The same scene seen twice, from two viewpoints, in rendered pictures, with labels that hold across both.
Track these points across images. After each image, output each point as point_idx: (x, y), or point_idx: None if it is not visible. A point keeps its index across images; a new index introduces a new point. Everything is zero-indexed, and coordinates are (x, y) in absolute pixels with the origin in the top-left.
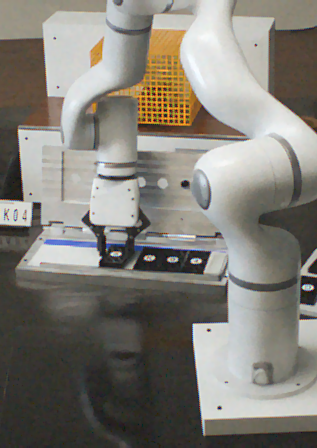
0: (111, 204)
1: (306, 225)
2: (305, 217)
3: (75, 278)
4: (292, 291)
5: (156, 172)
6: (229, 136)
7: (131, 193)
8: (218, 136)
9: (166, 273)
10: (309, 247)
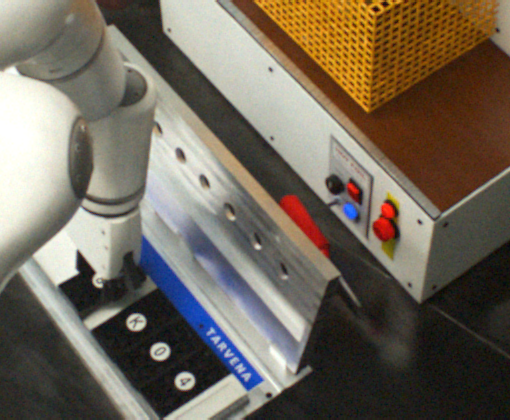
0: (83, 229)
1: (478, 383)
2: (501, 359)
3: (25, 282)
4: None
5: (225, 189)
6: (404, 182)
7: (105, 239)
8: (388, 170)
9: (118, 378)
10: None
